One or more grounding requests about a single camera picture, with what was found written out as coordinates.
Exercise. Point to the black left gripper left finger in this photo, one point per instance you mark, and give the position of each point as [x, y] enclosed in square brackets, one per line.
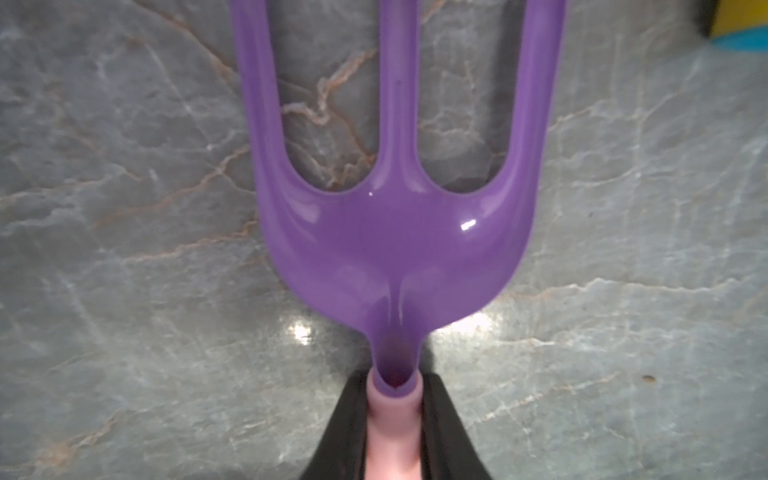
[341, 451]

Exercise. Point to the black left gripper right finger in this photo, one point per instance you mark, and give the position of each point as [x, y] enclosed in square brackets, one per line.
[447, 451]

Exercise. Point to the purple rake pink handle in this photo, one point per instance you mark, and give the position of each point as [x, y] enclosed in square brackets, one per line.
[397, 256]

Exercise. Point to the teal rake yellow handle far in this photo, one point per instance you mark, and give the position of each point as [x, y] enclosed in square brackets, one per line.
[739, 25]

